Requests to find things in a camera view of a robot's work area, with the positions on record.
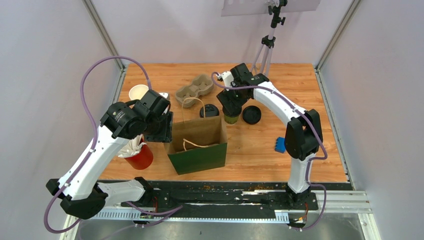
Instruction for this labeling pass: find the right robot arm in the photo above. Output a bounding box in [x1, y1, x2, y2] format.
[211, 63, 323, 209]

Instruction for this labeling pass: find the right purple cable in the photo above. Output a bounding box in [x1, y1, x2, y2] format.
[211, 71, 329, 232]

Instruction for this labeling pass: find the red cup holder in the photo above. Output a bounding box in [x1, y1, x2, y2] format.
[124, 142, 154, 170]

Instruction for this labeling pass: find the stack of white paper cups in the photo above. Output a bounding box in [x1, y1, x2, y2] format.
[128, 84, 149, 101]

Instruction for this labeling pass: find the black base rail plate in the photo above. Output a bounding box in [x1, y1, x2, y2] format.
[132, 180, 319, 220]

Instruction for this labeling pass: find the purple cable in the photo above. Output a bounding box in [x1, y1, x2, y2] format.
[43, 55, 153, 234]
[211, 71, 329, 232]

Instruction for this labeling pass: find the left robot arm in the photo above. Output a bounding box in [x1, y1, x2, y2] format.
[46, 89, 173, 220]

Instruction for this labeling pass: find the green paper coffee cup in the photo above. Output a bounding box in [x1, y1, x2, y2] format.
[224, 115, 239, 125]

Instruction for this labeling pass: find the blue toy brick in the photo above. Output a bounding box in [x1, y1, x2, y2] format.
[274, 136, 286, 154]

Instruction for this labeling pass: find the black plastic cup lid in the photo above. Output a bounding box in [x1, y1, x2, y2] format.
[199, 104, 220, 118]

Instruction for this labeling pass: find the camera tripod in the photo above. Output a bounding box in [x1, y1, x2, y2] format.
[250, 0, 288, 76]

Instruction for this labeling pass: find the cardboard cup carrier tray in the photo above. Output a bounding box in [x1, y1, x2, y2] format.
[175, 74, 215, 108]

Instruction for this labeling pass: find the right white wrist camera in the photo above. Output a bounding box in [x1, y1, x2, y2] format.
[218, 71, 234, 88]

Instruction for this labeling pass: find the green paper bag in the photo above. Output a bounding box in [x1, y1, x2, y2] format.
[164, 103, 228, 175]

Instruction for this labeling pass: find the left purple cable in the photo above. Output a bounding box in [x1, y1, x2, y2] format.
[43, 55, 153, 234]

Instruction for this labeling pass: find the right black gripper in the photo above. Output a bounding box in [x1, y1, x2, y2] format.
[217, 82, 250, 115]

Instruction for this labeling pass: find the stack of black lids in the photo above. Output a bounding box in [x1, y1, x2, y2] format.
[242, 105, 262, 125]

